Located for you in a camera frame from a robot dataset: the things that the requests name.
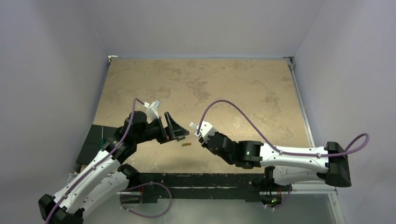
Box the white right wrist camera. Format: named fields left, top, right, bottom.
left=189, top=121, right=218, bottom=145

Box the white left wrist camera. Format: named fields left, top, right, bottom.
left=143, top=99, right=162, bottom=121

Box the black mat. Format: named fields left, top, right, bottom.
left=76, top=124, right=117, bottom=165

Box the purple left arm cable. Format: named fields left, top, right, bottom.
left=44, top=98, right=146, bottom=224

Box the aluminium frame rail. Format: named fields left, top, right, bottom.
left=283, top=57, right=345, bottom=224

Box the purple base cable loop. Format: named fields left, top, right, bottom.
left=119, top=182, right=172, bottom=219

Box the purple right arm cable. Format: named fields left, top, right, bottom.
left=196, top=99, right=370, bottom=157

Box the green handled screwdriver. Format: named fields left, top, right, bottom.
left=99, top=126, right=104, bottom=149

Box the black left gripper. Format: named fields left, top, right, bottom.
left=134, top=111, right=188, bottom=144

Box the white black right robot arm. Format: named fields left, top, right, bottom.
left=198, top=132, right=352, bottom=190

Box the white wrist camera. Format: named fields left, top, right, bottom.
left=189, top=121, right=218, bottom=145
left=143, top=99, right=162, bottom=121

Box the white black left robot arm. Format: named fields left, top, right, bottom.
left=38, top=111, right=189, bottom=224

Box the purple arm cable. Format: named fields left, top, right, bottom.
left=44, top=98, right=146, bottom=224
left=196, top=99, right=370, bottom=157

